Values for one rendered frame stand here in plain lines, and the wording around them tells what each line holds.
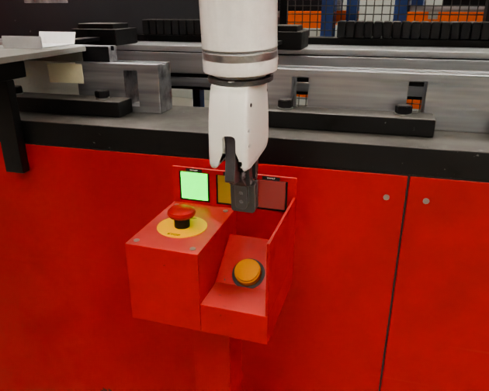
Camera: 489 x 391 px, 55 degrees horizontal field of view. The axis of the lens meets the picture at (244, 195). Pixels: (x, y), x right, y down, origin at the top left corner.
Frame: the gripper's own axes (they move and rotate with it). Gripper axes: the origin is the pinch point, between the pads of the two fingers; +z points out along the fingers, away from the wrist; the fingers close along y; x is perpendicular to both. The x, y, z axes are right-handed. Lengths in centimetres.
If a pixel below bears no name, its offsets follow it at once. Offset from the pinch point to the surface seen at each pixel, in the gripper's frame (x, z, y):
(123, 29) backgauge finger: -48, -13, -55
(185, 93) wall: -232, 121, -483
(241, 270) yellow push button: -1.1, 12.3, -0.5
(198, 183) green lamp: -10.7, 4.0, -9.8
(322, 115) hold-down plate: 5.8, -3.2, -26.2
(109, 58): -38, -10, -32
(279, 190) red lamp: 2.2, 3.7, -9.9
